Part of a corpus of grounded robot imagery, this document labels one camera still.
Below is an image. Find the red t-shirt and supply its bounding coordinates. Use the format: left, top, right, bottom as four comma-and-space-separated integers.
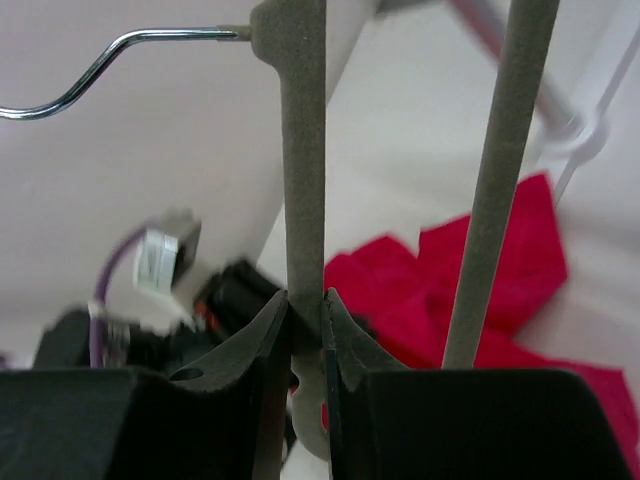
325, 174, 639, 478

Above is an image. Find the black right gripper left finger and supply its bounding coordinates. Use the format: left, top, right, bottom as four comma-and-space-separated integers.
1, 293, 290, 479

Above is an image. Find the white metal clothes rack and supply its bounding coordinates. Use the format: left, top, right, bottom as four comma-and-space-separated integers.
369, 0, 640, 211

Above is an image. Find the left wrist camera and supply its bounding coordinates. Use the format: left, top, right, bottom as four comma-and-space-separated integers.
133, 209, 202, 298

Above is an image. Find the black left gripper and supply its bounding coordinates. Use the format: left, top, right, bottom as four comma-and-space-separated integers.
34, 258, 282, 370

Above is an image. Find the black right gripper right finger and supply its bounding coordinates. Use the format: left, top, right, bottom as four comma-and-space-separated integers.
321, 291, 632, 479

